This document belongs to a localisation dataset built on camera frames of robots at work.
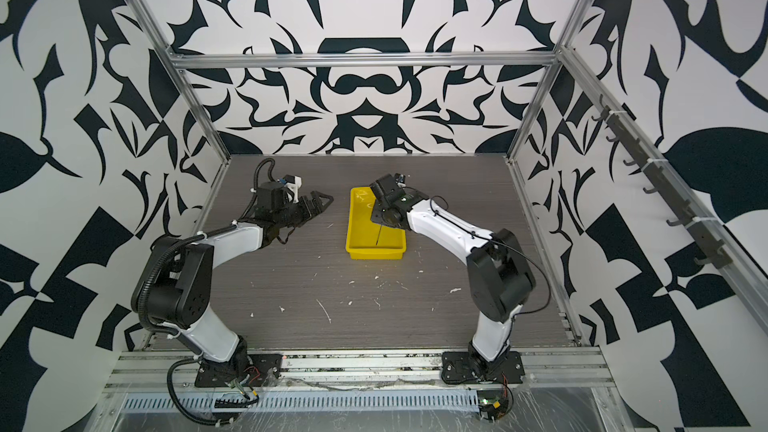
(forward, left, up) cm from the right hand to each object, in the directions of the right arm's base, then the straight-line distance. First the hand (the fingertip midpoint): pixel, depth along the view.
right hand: (381, 211), depth 90 cm
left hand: (+5, +17, +1) cm, 17 cm away
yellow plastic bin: (-3, +5, -11) cm, 13 cm away
